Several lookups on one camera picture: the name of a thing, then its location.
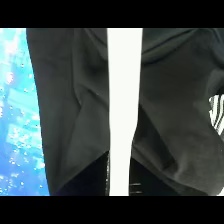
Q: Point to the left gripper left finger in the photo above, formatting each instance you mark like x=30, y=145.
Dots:
x=91, y=180

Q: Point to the black T-shirt with striped print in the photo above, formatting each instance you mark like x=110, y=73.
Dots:
x=73, y=100

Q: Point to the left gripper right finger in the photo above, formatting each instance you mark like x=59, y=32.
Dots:
x=143, y=183

